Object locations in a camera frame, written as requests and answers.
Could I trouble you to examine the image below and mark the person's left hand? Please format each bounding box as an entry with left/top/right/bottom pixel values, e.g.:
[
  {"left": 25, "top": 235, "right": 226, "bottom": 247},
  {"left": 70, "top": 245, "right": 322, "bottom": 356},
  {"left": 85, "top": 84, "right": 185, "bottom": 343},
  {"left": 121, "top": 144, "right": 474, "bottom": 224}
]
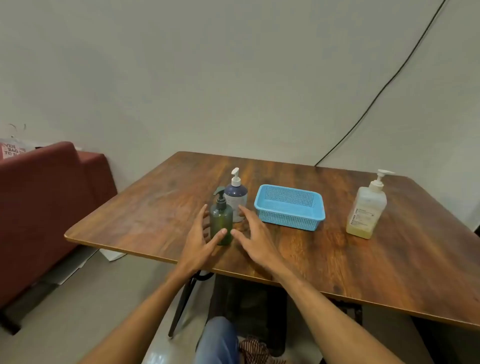
[{"left": 175, "top": 204, "right": 229, "bottom": 277}]

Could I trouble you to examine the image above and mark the person's right hand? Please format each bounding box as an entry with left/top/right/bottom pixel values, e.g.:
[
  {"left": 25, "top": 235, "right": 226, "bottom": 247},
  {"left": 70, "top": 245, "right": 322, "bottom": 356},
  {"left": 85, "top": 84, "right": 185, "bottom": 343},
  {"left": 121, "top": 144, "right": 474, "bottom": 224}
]
[{"left": 230, "top": 205, "right": 292, "bottom": 280}]

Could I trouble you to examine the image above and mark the small green plastic bottle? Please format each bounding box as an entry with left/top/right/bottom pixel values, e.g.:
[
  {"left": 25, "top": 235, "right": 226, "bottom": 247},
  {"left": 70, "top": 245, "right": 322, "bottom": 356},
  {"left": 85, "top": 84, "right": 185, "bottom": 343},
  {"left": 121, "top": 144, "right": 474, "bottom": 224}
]
[{"left": 209, "top": 208, "right": 234, "bottom": 247}]

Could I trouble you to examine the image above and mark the blue plastic basket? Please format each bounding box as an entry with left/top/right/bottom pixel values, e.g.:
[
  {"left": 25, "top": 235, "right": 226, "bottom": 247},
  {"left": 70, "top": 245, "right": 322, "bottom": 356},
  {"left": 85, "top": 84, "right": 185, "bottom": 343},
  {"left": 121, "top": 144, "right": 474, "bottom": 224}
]
[{"left": 254, "top": 184, "right": 326, "bottom": 232}]

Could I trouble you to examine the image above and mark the small navy white floral bottle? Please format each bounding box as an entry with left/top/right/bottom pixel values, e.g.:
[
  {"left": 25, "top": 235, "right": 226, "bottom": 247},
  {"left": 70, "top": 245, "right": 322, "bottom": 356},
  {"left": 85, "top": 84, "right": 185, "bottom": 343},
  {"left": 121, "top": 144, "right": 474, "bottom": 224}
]
[{"left": 223, "top": 183, "right": 249, "bottom": 224}]

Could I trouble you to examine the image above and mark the green pump cap yellow tube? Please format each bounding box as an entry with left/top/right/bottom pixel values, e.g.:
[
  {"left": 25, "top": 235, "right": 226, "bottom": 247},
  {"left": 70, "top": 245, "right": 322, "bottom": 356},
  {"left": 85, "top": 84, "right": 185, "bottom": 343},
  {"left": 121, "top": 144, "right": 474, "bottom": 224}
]
[{"left": 213, "top": 186, "right": 228, "bottom": 211}]

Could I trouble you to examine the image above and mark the large translucent bottle yellow liquid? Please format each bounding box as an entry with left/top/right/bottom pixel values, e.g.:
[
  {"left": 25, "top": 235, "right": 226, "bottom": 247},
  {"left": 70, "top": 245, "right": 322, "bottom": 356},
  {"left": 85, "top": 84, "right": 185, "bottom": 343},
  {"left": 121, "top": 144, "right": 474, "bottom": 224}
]
[{"left": 345, "top": 186, "right": 388, "bottom": 240}]

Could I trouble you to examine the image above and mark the large white pump cap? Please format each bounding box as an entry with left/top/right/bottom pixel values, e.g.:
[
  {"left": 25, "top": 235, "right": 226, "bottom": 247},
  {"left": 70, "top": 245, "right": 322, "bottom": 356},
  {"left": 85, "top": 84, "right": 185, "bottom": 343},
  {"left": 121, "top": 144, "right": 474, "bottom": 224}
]
[{"left": 369, "top": 169, "right": 395, "bottom": 194}]

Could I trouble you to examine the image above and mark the person's left forearm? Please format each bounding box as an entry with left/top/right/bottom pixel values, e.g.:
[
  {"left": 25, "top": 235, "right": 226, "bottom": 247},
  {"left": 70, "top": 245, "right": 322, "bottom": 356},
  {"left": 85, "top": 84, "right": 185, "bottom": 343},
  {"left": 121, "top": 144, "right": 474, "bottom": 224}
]
[{"left": 76, "top": 264, "right": 198, "bottom": 364}]

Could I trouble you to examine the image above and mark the person's right forearm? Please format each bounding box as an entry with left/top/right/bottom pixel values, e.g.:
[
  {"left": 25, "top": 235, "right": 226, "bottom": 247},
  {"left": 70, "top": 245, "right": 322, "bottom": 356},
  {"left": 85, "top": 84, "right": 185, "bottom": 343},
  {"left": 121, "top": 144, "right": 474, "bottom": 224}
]
[{"left": 275, "top": 268, "right": 404, "bottom": 364}]

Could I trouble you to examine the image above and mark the person's left leg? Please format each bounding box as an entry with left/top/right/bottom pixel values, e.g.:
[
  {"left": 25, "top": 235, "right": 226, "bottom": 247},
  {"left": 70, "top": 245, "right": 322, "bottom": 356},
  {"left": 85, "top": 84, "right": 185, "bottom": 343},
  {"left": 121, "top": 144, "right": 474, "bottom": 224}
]
[{"left": 194, "top": 316, "right": 241, "bottom": 364}]

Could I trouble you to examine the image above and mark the black metal table leg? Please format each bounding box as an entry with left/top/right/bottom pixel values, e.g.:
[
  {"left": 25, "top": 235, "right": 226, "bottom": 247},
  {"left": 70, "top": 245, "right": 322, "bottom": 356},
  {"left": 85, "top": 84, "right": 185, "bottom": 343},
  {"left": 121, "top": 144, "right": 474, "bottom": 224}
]
[
  {"left": 167, "top": 271, "right": 215, "bottom": 338},
  {"left": 333, "top": 298, "right": 364, "bottom": 326}
]

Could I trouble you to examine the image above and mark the white paper sheet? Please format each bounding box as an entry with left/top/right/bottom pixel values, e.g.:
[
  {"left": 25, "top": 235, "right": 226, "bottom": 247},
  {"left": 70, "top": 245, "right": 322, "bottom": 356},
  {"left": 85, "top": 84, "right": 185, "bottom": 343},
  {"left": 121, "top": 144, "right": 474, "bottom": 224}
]
[{"left": 99, "top": 248, "right": 127, "bottom": 263}]

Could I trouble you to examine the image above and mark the brown checkered cloth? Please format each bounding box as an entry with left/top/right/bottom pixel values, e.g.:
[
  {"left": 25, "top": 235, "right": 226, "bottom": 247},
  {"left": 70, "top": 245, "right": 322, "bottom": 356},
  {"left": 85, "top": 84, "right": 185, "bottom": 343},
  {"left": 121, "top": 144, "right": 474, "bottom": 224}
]
[{"left": 239, "top": 335, "right": 287, "bottom": 364}]

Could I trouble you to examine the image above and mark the white flat board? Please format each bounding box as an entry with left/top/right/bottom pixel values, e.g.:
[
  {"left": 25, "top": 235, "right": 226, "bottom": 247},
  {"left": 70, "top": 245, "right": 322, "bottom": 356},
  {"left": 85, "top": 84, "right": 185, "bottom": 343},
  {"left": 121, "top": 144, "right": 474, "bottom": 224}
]
[{"left": 39, "top": 245, "right": 99, "bottom": 287}]

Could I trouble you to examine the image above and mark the dark red sofa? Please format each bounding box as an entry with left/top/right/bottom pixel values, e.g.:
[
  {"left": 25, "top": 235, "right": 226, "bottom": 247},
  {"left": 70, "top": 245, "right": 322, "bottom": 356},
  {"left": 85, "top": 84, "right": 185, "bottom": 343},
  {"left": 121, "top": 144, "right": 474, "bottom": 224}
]
[{"left": 0, "top": 141, "right": 118, "bottom": 335}]

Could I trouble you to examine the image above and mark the white bag red print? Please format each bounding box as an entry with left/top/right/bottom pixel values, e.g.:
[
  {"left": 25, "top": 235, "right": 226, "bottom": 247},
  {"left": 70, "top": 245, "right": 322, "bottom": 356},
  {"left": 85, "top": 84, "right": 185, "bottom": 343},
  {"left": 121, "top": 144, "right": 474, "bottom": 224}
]
[{"left": 0, "top": 137, "right": 28, "bottom": 160}]

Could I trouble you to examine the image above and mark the black table support post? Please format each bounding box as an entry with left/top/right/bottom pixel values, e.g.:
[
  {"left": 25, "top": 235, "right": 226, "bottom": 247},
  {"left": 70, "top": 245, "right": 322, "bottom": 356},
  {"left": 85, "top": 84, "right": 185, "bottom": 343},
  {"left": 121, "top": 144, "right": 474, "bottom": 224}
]
[{"left": 266, "top": 284, "right": 289, "bottom": 357}]

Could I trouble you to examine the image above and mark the black wall cable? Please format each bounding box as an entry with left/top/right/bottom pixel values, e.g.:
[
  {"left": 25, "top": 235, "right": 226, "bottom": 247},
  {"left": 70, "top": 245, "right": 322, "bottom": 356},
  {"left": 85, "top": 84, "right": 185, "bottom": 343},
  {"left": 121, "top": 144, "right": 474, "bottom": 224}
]
[{"left": 314, "top": 0, "right": 448, "bottom": 167}]

